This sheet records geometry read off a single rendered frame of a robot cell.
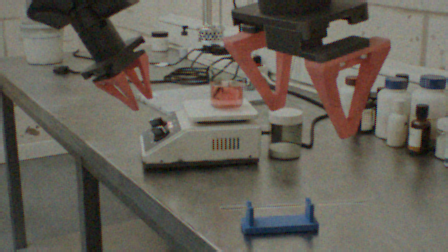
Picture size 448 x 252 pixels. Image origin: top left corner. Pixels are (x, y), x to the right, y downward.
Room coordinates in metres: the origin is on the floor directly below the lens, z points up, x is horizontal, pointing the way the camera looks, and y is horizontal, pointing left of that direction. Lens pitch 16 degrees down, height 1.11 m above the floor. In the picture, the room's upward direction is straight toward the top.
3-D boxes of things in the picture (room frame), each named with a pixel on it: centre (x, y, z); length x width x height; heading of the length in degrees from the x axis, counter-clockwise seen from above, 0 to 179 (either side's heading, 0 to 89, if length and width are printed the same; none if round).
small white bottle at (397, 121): (1.14, -0.32, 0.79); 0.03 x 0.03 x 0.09
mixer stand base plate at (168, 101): (1.51, 0.04, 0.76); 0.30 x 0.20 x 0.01; 120
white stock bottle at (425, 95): (1.15, -0.38, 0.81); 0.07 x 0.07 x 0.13
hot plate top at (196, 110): (1.08, 0.01, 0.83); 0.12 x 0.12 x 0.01; 10
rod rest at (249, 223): (0.78, -0.07, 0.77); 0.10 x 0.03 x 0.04; 97
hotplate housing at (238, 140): (1.08, 0.04, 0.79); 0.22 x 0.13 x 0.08; 100
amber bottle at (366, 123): (1.23, -0.28, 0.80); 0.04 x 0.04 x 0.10
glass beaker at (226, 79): (1.08, -0.01, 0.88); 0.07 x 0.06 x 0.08; 78
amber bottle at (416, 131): (1.10, -0.35, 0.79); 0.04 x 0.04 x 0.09
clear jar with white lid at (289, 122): (1.08, -0.11, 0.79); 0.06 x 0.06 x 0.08
